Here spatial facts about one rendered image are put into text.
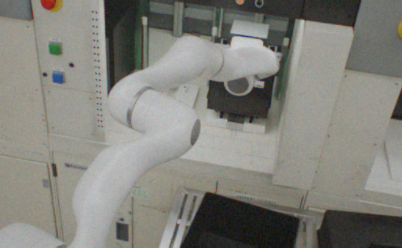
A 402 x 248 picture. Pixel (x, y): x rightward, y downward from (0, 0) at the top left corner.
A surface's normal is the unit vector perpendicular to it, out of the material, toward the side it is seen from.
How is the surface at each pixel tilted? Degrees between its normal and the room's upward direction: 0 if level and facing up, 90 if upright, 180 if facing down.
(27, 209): 90
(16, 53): 90
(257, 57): 44
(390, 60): 90
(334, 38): 90
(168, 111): 22
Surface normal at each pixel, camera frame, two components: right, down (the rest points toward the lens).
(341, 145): -0.18, 0.57
